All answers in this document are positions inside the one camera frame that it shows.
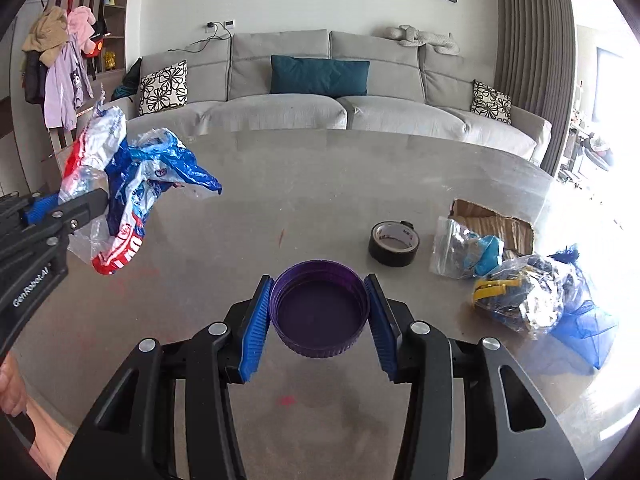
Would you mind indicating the wooden wall shelf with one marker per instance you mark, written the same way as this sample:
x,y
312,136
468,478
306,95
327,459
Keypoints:
x,y
117,20

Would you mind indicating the grey pleated curtain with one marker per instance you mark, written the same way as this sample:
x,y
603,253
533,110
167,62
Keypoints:
x,y
530,60

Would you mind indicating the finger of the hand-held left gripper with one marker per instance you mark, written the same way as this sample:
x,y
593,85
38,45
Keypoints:
x,y
75,210
42,207

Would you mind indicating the black tape roll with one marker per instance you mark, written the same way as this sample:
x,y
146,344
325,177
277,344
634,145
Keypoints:
x,y
385,255

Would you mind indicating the person's left forearm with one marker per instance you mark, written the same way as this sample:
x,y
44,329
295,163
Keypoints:
x,y
50,430

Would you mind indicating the clear zip bag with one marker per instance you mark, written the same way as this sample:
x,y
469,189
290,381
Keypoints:
x,y
465,250

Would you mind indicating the stool with round cushion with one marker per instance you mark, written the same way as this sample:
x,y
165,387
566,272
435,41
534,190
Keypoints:
x,y
595,152

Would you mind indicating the blue mesh bag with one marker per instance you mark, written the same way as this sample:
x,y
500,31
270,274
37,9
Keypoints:
x,y
590,330

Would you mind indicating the person's left hand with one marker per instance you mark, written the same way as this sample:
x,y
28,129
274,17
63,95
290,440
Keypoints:
x,y
11,385

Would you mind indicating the black hanging garment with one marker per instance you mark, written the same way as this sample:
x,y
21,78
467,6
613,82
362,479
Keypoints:
x,y
32,77

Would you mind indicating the teal cushion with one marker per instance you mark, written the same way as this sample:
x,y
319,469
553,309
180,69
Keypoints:
x,y
320,76

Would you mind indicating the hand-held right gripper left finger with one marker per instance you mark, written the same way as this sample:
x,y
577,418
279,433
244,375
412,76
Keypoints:
x,y
255,325

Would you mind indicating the clear bag with yellow items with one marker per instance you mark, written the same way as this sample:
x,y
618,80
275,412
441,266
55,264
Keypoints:
x,y
525,295

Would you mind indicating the black white patterned cushion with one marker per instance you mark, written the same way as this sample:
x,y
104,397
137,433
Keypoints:
x,y
162,87
491,102

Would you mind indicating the white wall socket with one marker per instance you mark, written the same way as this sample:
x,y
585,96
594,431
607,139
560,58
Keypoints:
x,y
222,24

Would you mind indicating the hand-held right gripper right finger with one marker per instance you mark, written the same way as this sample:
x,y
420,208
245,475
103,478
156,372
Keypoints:
x,y
380,325

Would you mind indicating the red blue plastic bag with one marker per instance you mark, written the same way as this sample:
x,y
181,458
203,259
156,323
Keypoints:
x,y
140,170

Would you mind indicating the torn brown cardboard piece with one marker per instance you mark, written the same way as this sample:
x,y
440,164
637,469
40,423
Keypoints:
x,y
510,232

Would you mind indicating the grey plush toy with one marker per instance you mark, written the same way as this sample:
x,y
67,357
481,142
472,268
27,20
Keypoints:
x,y
425,39

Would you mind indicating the grey fabric sofa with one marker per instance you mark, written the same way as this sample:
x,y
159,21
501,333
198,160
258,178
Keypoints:
x,y
280,115

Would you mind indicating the yellow figurine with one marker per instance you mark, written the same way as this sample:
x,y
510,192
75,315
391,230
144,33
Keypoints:
x,y
110,60

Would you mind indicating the brown hanging garment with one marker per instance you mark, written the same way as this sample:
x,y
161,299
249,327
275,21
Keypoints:
x,y
47,32

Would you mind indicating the purple plastic lid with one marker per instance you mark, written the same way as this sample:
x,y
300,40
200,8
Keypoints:
x,y
320,315

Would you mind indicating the purple hanging garment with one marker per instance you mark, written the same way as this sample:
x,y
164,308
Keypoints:
x,y
62,85

